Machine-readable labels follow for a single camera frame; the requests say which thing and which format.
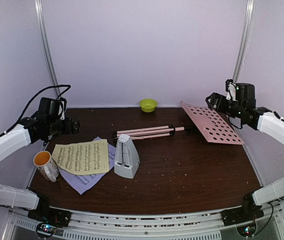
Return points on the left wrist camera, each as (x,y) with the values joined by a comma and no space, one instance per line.
(50,109)

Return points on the white orange-lined mug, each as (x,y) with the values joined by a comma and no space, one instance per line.
(46,165)

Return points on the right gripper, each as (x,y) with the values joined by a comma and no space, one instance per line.
(214,96)

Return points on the purple sheet music page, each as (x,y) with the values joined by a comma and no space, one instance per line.
(82,183)

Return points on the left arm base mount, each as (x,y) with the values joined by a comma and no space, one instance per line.
(50,221)

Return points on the aluminium frame post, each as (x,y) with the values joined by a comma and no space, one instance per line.
(45,42)
(245,40)

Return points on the front aluminium rail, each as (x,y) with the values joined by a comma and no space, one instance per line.
(203,225)

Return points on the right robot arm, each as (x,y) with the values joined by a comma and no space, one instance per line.
(240,102)

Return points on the yellow sheet music page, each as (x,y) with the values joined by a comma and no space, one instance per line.
(85,158)

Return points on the green plastic bowl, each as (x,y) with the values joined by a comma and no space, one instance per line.
(148,105)

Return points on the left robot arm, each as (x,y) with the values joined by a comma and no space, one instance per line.
(25,133)

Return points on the right aluminium frame post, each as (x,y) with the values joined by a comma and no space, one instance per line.
(245,40)

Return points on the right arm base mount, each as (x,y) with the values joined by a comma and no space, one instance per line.
(242,220)

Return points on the white metronome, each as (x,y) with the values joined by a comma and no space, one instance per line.
(127,160)

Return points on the pink music stand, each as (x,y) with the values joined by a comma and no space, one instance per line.
(205,121)

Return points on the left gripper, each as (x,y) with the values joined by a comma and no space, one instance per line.
(75,124)

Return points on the left aluminium frame post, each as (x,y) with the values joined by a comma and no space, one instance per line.
(45,42)

